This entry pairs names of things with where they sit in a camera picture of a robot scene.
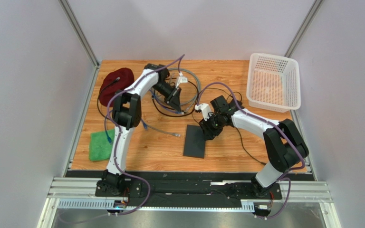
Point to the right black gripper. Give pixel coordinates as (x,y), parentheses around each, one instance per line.
(208,127)

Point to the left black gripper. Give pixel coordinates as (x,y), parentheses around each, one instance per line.
(173,98)

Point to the black network switch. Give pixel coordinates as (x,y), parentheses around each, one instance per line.
(194,142)

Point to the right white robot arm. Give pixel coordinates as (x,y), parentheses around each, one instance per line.
(284,144)

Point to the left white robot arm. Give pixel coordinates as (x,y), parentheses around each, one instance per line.
(125,112)

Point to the dark red cloth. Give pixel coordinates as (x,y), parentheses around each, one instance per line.
(114,81)

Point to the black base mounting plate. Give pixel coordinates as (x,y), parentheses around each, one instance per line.
(189,189)

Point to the white plastic basket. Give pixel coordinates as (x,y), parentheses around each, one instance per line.
(273,83)

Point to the green cloth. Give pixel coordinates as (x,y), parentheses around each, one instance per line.
(100,146)

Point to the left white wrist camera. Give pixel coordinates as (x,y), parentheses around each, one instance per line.
(181,79)

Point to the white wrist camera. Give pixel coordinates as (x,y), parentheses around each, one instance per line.
(181,79)
(205,109)

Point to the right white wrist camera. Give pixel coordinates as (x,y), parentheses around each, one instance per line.
(205,109)

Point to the aluminium frame rail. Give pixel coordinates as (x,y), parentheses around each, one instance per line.
(79,193)

